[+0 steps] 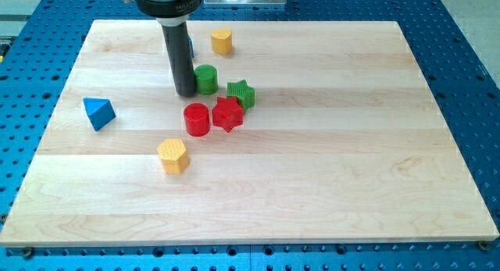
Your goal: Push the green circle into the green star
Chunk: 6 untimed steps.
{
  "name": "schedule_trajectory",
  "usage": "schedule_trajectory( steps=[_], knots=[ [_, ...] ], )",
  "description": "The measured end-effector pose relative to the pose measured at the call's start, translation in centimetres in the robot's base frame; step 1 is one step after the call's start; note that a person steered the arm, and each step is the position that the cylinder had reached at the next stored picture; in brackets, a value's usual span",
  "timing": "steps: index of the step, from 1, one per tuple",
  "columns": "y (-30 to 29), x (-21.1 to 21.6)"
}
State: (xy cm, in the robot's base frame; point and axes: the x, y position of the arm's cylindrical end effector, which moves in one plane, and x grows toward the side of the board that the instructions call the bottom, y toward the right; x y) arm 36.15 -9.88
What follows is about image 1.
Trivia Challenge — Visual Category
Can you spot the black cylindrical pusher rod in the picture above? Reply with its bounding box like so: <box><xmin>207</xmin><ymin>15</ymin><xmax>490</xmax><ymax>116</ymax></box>
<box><xmin>162</xmin><ymin>22</ymin><xmax>197</xmax><ymax>98</ymax></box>

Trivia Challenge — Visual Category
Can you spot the green cylinder block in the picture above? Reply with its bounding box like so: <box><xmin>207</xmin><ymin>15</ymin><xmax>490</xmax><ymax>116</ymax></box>
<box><xmin>195</xmin><ymin>64</ymin><xmax>218</xmax><ymax>95</ymax></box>

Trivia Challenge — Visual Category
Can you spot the green star block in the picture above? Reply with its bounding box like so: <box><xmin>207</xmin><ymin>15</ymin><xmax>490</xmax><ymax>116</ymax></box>
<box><xmin>227</xmin><ymin>80</ymin><xmax>255</xmax><ymax>112</ymax></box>

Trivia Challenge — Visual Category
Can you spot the red star block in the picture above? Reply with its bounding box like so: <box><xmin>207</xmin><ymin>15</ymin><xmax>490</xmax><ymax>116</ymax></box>
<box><xmin>212</xmin><ymin>97</ymin><xmax>244</xmax><ymax>133</ymax></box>

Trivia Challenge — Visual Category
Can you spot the blue block behind rod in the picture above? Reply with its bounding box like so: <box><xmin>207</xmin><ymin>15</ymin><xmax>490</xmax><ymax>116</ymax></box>
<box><xmin>188</xmin><ymin>36</ymin><xmax>195</xmax><ymax>58</ymax></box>

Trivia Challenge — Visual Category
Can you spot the yellow heart block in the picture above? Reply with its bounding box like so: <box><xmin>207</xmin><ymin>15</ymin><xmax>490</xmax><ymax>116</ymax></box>
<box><xmin>211</xmin><ymin>28</ymin><xmax>233</xmax><ymax>55</ymax></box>

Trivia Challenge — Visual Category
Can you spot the red cylinder block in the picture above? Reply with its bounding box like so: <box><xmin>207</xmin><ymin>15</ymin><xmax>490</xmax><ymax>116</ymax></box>
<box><xmin>183</xmin><ymin>103</ymin><xmax>210</xmax><ymax>137</ymax></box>

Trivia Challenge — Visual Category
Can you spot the blue triangle block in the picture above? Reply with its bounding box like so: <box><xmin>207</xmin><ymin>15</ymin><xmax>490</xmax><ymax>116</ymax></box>
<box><xmin>83</xmin><ymin>98</ymin><xmax>116</xmax><ymax>131</ymax></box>

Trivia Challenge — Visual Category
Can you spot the yellow hexagon block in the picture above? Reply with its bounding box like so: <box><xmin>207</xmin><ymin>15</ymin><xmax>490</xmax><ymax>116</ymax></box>
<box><xmin>157</xmin><ymin>138</ymin><xmax>190</xmax><ymax>174</ymax></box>

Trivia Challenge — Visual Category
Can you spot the blue perforated metal table plate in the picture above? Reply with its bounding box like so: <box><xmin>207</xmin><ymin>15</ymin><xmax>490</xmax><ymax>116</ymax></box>
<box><xmin>1</xmin><ymin>0</ymin><xmax>499</xmax><ymax>270</ymax></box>

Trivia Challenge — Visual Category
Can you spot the light wooden board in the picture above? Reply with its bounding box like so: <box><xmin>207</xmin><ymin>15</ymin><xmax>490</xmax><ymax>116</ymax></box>
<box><xmin>1</xmin><ymin>20</ymin><xmax>498</xmax><ymax>248</ymax></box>

